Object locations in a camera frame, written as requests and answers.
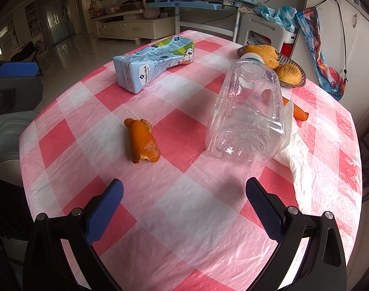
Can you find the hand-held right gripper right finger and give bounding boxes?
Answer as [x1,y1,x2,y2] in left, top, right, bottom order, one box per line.
[246,177,348,291]

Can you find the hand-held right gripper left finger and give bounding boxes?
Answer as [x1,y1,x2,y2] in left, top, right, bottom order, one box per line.
[22,179,124,291]

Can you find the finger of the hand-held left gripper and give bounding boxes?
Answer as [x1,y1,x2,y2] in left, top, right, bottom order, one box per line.
[0,77,43,116]
[0,61,41,79]

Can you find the glass panel door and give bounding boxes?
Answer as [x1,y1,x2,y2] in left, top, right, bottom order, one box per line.
[41,0,66,45]

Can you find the flat white tissue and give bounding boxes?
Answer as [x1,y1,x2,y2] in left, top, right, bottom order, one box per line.
[275,101,313,195]

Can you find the red white checked tablecloth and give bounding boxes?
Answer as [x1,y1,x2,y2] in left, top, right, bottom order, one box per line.
[19,30,363,291]

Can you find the long curled orange peel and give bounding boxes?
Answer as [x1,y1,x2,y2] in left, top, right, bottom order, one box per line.
[124,118,161,163]

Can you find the clear plastic bottle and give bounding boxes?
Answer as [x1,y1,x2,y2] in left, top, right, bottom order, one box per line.
[205,52,290,169]

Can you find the person's dark clothing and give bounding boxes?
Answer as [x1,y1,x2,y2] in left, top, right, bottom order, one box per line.
[0,173,32,291]

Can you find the orange carrot piece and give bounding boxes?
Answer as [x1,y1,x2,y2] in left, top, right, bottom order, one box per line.
[261,89,310,122]

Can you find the plastic bags of fruit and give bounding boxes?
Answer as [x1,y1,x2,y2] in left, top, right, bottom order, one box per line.
[88,0,123,18]

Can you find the white television cabinet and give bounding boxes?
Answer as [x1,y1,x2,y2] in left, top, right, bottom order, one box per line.
[91,8,176,42]

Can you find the light blue milk carton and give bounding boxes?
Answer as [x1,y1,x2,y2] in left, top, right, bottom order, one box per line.
[113,35,196,94]

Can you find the round orange fruit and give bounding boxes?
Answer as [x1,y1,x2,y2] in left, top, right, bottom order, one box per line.
[276,64,302,85]

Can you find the dark woven fruit basket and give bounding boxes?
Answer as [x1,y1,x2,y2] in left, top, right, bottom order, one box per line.
[237,45,307,89]

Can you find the beige kettlebell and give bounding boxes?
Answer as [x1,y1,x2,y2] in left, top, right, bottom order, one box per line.
[143,0,164,19]

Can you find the yellow mango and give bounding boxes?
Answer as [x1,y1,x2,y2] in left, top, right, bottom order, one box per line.
[243,44,281,70]

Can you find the colourful printed cloth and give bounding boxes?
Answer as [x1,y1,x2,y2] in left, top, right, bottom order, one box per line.
[296,7,349,102]

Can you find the red white appliance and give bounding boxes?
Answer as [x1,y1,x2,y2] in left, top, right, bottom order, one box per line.
[279,33,296,57]

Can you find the white plastic chair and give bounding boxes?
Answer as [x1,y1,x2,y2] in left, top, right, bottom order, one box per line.
[238,15,287,56]

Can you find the blue white desk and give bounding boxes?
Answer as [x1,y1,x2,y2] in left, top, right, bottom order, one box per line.
[143,0,263,42]

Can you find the blue white patterned cloth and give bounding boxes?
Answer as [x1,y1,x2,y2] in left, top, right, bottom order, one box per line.
[255,2,298,31]

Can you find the black drawstring cord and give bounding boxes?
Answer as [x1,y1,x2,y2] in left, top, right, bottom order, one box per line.
[316,0,350,83]

